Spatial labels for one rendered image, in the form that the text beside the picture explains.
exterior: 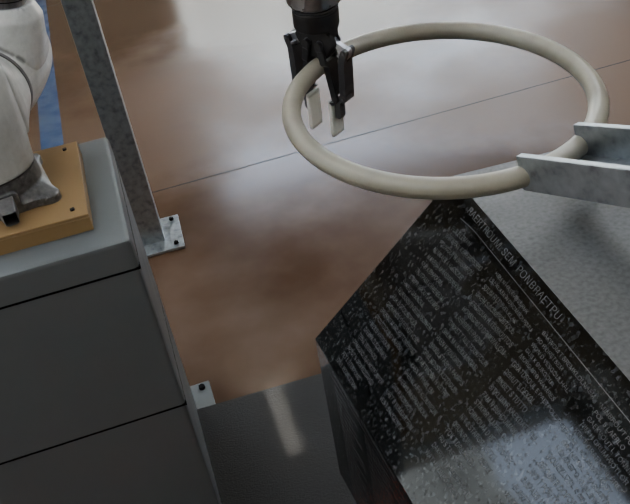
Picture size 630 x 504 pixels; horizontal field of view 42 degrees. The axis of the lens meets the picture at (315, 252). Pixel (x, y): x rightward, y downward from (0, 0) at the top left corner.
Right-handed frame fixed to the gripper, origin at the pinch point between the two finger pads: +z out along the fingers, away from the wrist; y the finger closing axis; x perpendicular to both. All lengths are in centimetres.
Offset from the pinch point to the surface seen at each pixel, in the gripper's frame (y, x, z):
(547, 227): 47.4, -11.2, -2.8
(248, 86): -156, 128, 103
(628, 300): 62, -20, -4
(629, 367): 66, -30, -5
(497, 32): 20.6, 22.4, -10.3
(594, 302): 59, -22, -4
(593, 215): 51, -6, -3
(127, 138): -105, 27, 56
